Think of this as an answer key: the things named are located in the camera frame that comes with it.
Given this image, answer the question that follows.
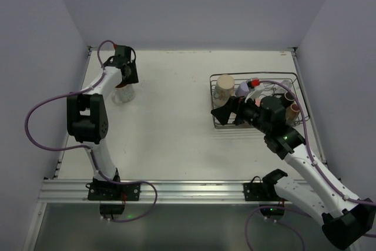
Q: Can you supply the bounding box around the right controller box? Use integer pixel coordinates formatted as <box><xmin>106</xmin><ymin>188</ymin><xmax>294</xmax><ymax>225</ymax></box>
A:
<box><xmin>259</xmin><ymin>205</ymin><xmax>284</xmax><ymax>222</ymax></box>

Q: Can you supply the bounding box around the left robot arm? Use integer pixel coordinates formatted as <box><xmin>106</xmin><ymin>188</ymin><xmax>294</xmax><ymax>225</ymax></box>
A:
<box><xmin>66</xmin><ymin>44</ymin><xmax>139</xmax><ymax>183</ymax></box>

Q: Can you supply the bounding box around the pink plastic cup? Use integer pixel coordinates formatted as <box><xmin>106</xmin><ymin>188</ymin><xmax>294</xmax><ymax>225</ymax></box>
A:
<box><xmin>254</xmin><ymin>98</ymin><xmax>261</xmax><ymax>107</ymax></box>

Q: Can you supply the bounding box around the wire dish rack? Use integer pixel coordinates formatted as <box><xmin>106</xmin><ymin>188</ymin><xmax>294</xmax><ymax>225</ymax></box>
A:
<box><xmin>209</xmin><ymin>71</ymin><xmax>310</xmax><ymax>130</ymax></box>

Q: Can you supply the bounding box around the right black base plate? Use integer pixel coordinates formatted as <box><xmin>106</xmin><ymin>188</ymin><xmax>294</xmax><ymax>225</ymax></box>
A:
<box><xmin>243</xmin><ymin>182</ymin><xmax>280</xmax><ymax>202</ymax></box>

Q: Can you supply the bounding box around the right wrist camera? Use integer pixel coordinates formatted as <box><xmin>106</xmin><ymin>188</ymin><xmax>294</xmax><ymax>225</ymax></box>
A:
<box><xmin>245</xmin><ymin>78</ymin><xmax>265</xmax><ymax>102</ymax></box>

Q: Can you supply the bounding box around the tan patterned mug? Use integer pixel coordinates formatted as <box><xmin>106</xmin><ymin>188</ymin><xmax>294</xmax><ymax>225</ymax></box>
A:
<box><xmin>286</xmin><ymin>103</ymin><xmax>300</xmax><ymax>120</ymax></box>

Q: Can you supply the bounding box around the controller box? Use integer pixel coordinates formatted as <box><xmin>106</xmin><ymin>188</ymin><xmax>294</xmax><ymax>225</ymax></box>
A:
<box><xmin>259</xmin><ymin>205</ymin><xmax>284</xmax><ymax>222</ymax></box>
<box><xmin>99</xmin><ymin>204</ymin><xmax>125</xmax><ymax>219</ymax></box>

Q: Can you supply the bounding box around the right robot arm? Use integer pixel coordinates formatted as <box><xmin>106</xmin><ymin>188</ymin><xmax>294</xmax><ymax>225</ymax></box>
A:
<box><xmin>211</xmin><ymin>96</ymin><xmax>375</xmax><ymax>250</ymax></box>

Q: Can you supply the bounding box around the left controller box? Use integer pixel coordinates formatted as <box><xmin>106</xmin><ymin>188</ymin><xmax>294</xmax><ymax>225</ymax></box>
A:
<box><xmin>99</xmin><ymin>204</ymin><xmax>125</xmax><ymax>219</ymax></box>

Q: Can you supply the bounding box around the white floral mug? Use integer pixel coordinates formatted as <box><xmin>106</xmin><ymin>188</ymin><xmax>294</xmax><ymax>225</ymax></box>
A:
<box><xmin>111</xmin><ymin>84</ymin><xmax>136</xmax><ymax>105</ymax></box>

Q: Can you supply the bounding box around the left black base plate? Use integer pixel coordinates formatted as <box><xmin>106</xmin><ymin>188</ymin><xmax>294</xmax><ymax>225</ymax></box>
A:
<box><xmin>86</xmin><ymin>179</ymin><xmax>140</xmax><ymax>201</ymax></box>

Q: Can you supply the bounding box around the clear glass cup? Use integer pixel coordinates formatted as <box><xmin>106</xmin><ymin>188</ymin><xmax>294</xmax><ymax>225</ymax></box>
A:
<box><xmin>280</xmin><ymin>79</ymin><xmax>293</xmax><ymax>89</ymax></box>

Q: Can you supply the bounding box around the beige patterned mug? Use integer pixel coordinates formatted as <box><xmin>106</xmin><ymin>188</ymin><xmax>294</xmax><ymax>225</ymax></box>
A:
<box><xmin>213</xmin><ymin>74</ymin><xmax>235</xmax><ymax>107</ymax></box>

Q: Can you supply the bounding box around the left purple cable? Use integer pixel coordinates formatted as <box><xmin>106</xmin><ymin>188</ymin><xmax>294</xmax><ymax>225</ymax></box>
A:
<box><xmin>25</xmin><ymin>39</ymin><xmax>158</xmax><ymax>223</ymax></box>

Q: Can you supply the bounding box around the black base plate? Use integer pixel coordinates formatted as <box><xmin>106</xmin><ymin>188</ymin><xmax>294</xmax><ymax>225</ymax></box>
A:
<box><xmin>86</xmin><ymin>179</ymin><xmax>140</xmax><ymax>201</ymax></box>
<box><xmin>243</xmin><ymin>182</ymin><xmax>280</xmax><ymax>202</ymax></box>

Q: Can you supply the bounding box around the dark brown mug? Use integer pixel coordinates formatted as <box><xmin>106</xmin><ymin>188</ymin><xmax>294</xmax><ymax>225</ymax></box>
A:
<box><xmin>281</xmin><ymin>92</ymin><xmax>295</xmax><ymax>103</ymax></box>

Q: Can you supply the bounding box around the lavender plastic cup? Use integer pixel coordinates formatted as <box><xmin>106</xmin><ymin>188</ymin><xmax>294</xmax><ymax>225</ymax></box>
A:
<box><xmin>235</xmin><ymin>81</ymin><xmax>250</xmax><ymax>97</ymax></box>

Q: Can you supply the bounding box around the aluminium mounting rail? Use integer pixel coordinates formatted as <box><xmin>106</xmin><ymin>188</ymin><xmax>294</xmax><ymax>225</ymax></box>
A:
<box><xmin>38</xmin><ymin>179</ymin><xmax>247</xmax><ymax>205</ymax></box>

